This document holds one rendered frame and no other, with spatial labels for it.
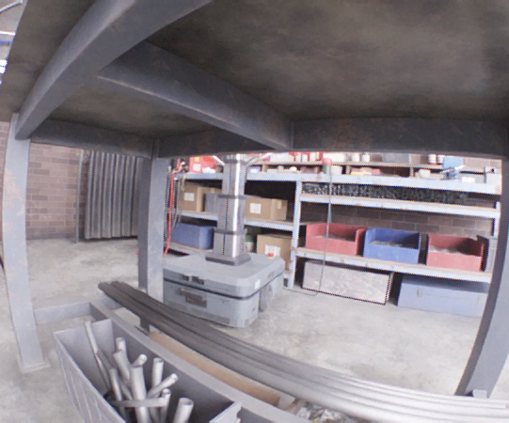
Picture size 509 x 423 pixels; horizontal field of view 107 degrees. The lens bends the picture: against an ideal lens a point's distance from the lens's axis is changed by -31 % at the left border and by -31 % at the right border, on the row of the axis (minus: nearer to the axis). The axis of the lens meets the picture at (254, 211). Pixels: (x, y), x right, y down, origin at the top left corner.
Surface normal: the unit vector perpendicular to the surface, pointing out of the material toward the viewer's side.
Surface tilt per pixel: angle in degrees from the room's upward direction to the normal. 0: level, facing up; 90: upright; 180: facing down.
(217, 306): 90
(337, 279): 90
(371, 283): 90
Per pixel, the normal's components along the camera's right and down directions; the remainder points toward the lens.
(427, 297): -0.56, 0.00
